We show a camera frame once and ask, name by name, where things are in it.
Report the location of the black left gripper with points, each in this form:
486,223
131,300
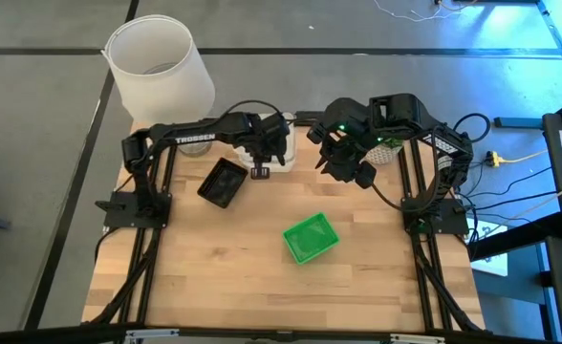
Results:
272,138

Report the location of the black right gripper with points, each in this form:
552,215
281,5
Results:
340,152

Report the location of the black plastic basket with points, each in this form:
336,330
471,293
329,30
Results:
222,182
215,199

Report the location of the green plastic basket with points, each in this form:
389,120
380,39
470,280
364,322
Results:
309,238
315,250

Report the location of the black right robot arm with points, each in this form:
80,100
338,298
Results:
400,114

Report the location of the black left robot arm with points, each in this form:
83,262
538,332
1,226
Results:
195,138

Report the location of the white plastic bin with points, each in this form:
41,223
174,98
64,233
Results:
288,153

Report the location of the plant in white patterned pot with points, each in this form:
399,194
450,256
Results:
381,155

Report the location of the black right mounting rails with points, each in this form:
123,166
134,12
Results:
405,172

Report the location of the black mounting rails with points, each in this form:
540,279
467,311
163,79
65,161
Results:
405,172
168,172

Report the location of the black left mounting rails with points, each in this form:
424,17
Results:
168,172

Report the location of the table lamp white shade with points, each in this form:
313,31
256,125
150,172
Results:
166,91

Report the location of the white paper sheet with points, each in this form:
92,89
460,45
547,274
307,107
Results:
493,265

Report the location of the black diagonal floor beam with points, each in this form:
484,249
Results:
515,236

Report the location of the black table edge bracket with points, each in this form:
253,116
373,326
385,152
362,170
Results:
305,117

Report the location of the black frame beam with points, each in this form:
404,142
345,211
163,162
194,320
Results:
47,334

